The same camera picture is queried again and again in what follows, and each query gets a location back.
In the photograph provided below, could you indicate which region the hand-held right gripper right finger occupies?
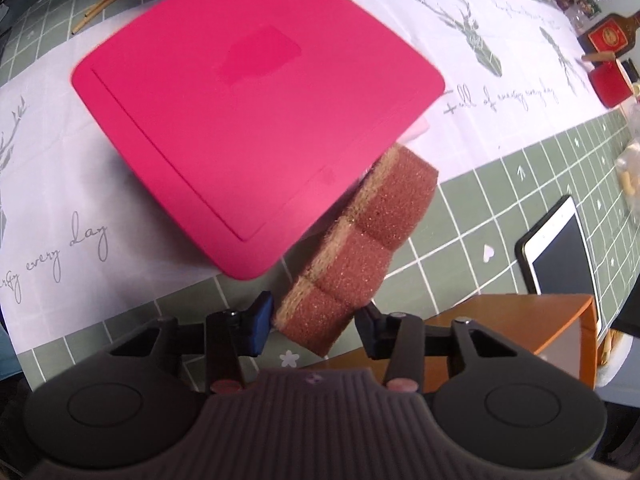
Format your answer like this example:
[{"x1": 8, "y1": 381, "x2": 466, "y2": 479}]
[{"x1": 354, "y1": 303, "x2": 525, "y2": 393}]

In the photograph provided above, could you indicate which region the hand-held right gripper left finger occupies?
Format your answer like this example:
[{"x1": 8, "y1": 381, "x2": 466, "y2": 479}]
[{"x1": 108, "y1": 290, "x2": 275, "y2": 396}]

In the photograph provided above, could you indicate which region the brown sponge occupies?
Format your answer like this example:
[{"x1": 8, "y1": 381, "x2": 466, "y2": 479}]
[{"x1": 272, "y1": 142, "x2": 441, "y2": 358}]

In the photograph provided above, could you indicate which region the orange cardboard box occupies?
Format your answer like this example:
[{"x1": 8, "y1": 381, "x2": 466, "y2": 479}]
[{"x1": 320, "y1": 294, "x2": 601, "y2": 391}]

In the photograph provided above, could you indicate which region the pink square box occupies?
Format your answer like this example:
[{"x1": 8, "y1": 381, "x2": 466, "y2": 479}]
[{"x1": 70, "y1": 0, "x2": 447, "y2": 281}]

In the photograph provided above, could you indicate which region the white tablet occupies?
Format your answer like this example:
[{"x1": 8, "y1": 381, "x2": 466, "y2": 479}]
[{"x1": 515, "y1": 194, "x2": 603, "y2": 341}]

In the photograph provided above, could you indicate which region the brown liquor bottle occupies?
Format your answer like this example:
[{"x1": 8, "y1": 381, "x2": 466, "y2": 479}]
[{"x1": 575, "y1": 10, "x2": 640, "y2": 58}]

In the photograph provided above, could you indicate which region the red mug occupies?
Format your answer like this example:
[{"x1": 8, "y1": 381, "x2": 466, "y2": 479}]
[{"x1": 582, "y1": 50, "x2": 636, "y2": 109}]

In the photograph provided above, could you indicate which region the clear plastic bag with bread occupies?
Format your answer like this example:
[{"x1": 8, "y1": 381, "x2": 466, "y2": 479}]
[{"x1": 615, "y1": 100, "x2": 640, "y2": 201}]

